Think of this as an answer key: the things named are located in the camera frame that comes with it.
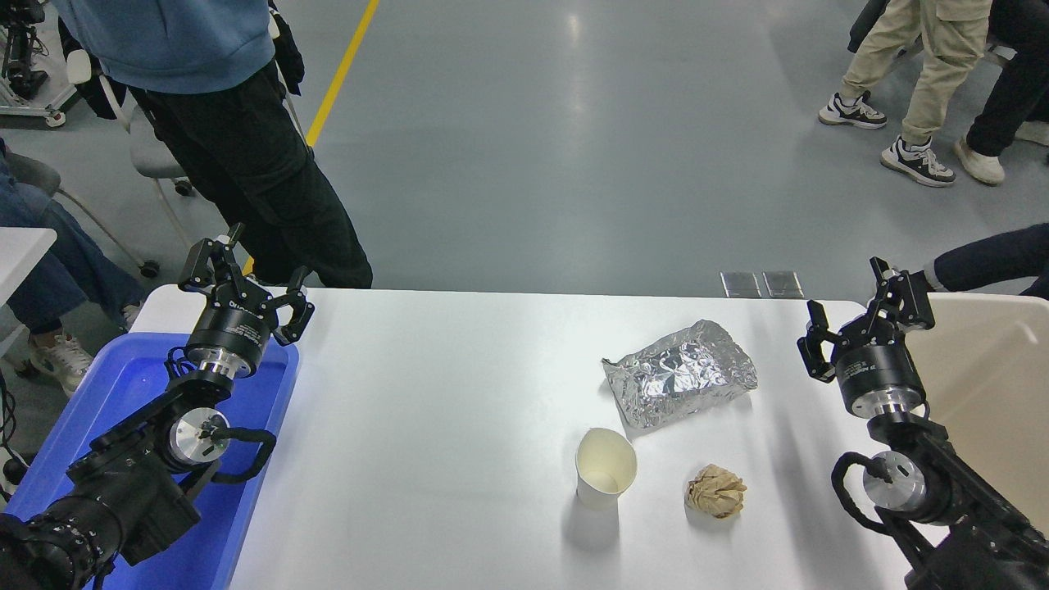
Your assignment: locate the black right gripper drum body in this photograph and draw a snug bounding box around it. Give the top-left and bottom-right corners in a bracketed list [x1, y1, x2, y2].
[832, 338, 927, 406]

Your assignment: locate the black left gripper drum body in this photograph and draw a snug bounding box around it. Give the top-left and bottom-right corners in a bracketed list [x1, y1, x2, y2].
[187, 299, 276, 368]

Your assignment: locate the white paper cup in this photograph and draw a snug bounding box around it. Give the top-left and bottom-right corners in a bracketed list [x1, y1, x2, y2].
[575, 427, 638, 511]

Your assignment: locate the large pale dustbin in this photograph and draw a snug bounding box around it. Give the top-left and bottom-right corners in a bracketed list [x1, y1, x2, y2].
[897, 293, 1049, 538]

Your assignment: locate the blue plastic tray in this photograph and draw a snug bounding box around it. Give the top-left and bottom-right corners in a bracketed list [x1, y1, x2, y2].
[4, 332, 300, 590]

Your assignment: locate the standing person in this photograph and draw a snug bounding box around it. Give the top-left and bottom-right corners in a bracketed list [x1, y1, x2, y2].
[49, 0, 374, 289]

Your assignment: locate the crumpled silver foil tray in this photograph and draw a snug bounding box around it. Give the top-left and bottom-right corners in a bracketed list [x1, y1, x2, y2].
[602, 320, 759, 431]

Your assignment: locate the seated person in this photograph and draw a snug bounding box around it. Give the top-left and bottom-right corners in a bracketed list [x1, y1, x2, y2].
[0, 138, 150, 396]

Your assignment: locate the crumpled tan paper ball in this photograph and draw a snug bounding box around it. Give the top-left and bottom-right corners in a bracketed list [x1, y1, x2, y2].
[685, 464, 748, 520]

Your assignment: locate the small white table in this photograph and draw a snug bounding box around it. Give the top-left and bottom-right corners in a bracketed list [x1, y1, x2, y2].
[0, 227, 58, 355]

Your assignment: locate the black jacket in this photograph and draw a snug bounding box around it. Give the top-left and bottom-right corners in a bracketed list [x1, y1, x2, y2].
[57, 18, 129, 120]

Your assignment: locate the walking person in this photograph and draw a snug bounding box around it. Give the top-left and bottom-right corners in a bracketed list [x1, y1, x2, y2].
[818, 0, 994, 188]

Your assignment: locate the black equipment on white stand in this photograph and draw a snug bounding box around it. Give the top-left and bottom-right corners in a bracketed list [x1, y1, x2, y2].
[0, 0, 68, 129]

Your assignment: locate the black floor cable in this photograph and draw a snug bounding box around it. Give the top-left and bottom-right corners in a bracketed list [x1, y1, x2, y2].
[0, 373, 35, 502]

